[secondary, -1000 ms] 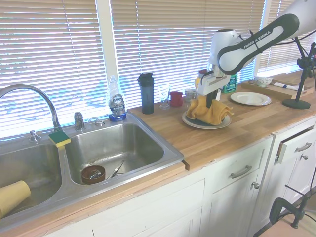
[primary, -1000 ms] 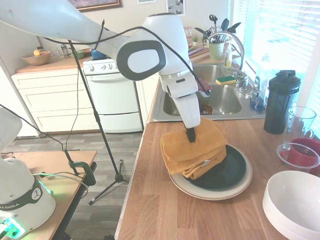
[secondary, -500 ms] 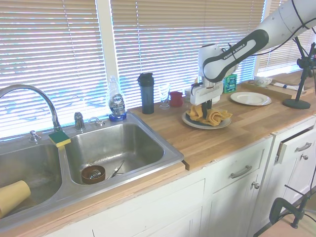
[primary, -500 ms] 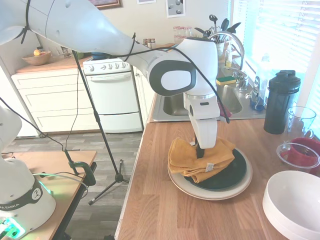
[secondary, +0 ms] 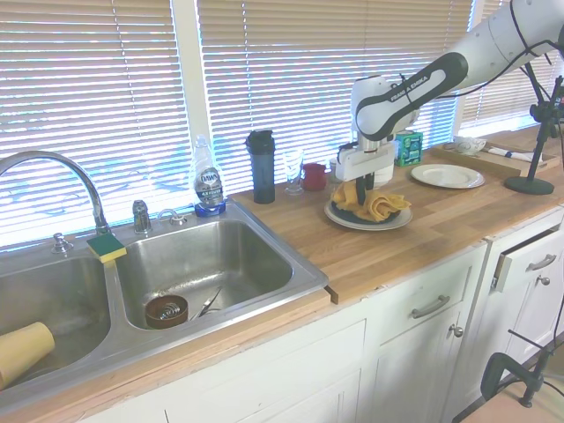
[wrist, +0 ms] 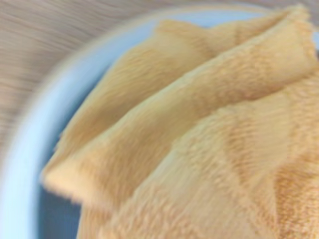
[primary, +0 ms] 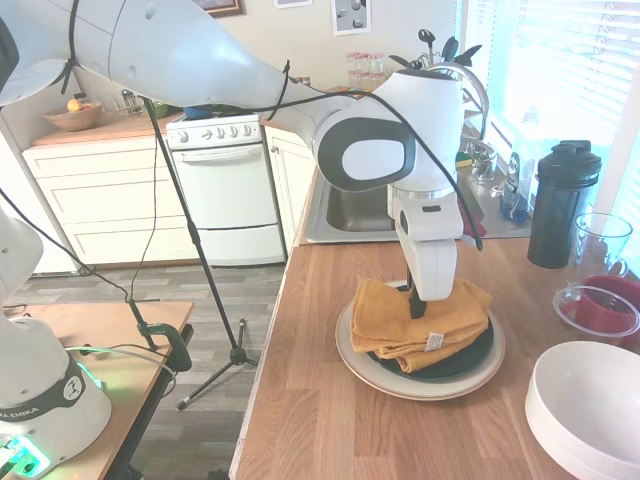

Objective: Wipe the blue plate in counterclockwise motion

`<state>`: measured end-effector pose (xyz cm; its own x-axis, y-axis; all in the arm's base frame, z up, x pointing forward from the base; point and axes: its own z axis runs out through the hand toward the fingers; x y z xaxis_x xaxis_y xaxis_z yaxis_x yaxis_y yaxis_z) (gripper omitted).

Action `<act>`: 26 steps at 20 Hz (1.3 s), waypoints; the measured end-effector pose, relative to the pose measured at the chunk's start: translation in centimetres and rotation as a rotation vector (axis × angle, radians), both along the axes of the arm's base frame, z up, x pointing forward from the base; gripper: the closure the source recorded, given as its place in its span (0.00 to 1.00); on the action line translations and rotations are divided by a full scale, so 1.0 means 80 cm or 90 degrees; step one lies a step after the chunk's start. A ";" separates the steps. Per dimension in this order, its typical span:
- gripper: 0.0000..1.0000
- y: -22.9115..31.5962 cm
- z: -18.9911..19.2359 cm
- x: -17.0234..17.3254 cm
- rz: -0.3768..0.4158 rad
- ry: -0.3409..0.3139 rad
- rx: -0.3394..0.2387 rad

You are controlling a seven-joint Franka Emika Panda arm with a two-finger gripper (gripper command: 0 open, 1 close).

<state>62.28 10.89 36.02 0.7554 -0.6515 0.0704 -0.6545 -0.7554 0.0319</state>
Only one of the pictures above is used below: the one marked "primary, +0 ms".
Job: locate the white corner cabinet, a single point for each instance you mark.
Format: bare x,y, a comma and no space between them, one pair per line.
290,190

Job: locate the black tripod stand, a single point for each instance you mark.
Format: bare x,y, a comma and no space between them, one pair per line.
238,356

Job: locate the brown picture frame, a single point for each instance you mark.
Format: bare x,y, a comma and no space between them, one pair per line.
225,6

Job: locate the yellow fruit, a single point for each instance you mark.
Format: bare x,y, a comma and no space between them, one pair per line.
75,105

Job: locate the blue pot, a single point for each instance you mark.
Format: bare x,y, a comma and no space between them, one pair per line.
200,112

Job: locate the white wall poster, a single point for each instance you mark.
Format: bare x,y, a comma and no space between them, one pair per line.
351,17

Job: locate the white sink stopper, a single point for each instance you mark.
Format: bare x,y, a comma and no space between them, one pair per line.
498,191

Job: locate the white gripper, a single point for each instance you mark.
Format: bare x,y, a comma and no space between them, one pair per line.
435,270

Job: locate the white bowl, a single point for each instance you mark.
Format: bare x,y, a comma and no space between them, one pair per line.
542,440
590,400

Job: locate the black spatula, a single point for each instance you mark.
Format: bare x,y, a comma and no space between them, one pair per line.
450,47

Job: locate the white drawer cabinet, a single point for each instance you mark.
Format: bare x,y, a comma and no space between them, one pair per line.
100,200

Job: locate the small white picture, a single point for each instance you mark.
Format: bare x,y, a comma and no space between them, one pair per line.
292,3

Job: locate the large beige plate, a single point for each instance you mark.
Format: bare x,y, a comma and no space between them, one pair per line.
350,365

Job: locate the red wrist camera mount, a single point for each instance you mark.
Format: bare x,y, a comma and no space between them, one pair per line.
470,225

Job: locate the clear plastic bowl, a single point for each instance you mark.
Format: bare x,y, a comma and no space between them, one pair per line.
562,312

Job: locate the wooden fruit bowl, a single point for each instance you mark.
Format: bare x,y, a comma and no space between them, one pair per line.
72,120

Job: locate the black slotted spoon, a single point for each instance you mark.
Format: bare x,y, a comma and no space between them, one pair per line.
426,37

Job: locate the black shaker bottle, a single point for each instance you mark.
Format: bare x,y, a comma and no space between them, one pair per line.
560,210

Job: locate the yellow terry towel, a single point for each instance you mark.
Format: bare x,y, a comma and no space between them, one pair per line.
390,325

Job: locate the glass french press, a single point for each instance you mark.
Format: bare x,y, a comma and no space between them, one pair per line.
131,104

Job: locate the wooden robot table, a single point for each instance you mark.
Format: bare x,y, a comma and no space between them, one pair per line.
125,400

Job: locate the dark blue plate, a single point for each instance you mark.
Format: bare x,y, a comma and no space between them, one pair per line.
460,362

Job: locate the white stove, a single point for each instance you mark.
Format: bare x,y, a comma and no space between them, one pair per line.
225,200

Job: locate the dark green clamp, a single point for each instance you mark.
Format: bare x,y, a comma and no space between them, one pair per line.
177,350

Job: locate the glass jar red lid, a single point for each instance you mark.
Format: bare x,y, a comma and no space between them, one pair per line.
377,62
377,80
352,62
352,80
364,62
364,80

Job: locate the chrome gooseneck faucet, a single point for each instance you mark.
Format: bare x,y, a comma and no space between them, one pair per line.
484,107

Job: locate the clear glass pitcher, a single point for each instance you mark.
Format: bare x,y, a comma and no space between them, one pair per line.
595,245

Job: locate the yellow green sponge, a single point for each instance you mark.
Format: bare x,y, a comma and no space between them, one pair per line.
465,161

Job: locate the white window blinds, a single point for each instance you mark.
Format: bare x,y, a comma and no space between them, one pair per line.
550,60
627,215

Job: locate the black kitchen turner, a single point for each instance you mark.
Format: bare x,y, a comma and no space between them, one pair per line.
400,61

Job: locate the red mug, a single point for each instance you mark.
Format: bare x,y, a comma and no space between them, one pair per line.
612,295

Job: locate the stainless steel double sink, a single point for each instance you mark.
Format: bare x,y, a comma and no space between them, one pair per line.
350,210

